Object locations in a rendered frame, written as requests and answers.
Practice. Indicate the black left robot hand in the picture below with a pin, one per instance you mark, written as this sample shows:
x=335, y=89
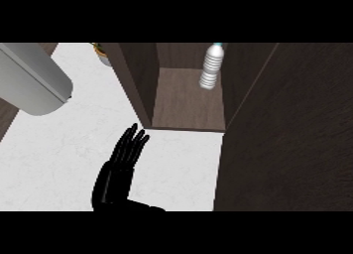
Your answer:
x=115, y=178

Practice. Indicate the brown wooden cabinet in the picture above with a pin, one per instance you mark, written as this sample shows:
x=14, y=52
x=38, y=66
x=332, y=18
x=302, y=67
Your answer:
x=187, y=99

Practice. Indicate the clear plastic water bottle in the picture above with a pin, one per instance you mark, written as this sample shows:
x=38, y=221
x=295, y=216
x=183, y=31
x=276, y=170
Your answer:
x=211, y=67

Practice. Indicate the dark brown cabinet door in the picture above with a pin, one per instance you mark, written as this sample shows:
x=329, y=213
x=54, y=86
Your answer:
x=299, y=132

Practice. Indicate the grey rounded appliance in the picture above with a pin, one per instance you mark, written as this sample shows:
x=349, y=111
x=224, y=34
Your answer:
x=25, y=77

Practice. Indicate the small grey potted plant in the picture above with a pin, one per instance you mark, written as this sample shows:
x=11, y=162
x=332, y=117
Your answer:
x=103, y=55

